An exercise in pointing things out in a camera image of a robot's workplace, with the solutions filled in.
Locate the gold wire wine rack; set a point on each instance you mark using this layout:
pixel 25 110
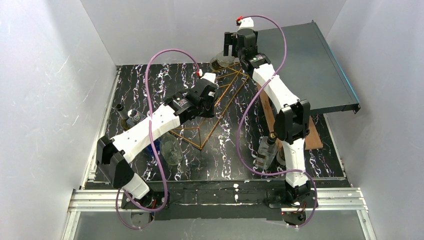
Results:
pixel 231 80

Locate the dark green wine bottle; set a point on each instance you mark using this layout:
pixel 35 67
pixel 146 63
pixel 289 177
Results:
pixel 280 157

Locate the aluminium frame rail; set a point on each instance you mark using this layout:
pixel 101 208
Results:
pixel 329 199

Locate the blue glass bottle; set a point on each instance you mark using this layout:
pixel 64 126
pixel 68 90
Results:
pixel 134 117

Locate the wooden board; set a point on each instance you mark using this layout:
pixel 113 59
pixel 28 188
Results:
pixel 312 141

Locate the dark teal network switch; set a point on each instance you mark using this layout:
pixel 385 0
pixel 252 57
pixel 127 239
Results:
pixel 311 70

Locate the clear square bottle black cap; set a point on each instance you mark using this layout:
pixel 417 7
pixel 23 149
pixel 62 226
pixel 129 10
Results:
pixel 267 151

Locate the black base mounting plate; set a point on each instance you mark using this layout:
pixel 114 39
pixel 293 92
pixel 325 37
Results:
pixel 248 199

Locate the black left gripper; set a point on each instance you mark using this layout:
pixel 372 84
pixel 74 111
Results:
pixel 205 108

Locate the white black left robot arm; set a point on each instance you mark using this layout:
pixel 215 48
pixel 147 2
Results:
pixel 114 155

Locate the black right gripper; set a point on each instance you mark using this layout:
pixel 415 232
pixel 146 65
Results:
pixel 230 44

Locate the clear bottle with dark label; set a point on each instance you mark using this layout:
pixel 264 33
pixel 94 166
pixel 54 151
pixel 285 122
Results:
pixel 221 61

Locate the clear pear-shaped glass bottle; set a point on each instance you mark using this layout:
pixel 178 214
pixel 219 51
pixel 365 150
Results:
pixel 170 149

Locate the dark olive bottle at left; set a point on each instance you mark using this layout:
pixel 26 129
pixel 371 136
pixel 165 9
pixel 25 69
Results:
pixel 124 120

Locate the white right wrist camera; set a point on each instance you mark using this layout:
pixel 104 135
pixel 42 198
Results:
pixel 244 23

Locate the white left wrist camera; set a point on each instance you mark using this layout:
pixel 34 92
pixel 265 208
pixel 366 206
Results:
pixel 211 77

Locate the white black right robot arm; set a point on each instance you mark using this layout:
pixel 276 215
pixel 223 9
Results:
pixel 291 123

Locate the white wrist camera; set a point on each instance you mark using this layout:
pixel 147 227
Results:
pixel 211 77
pixel 244 23

